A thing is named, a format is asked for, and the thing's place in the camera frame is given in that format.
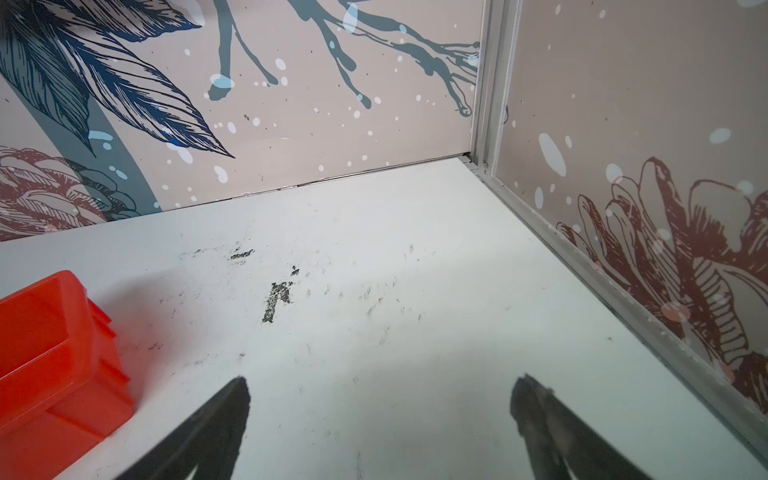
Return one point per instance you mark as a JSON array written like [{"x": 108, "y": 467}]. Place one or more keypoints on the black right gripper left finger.
[{"x": 206, "y": 445}]

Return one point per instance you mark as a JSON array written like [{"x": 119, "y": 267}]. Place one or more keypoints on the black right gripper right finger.
[{"x": 560, "y": 445}]

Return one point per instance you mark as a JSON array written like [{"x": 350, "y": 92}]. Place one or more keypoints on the red plastic bin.
[{"x": 63, "y": 389}]

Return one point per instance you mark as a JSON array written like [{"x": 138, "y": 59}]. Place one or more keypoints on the aluminium corner frame profile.
[{"x": 633, "y": 136}]

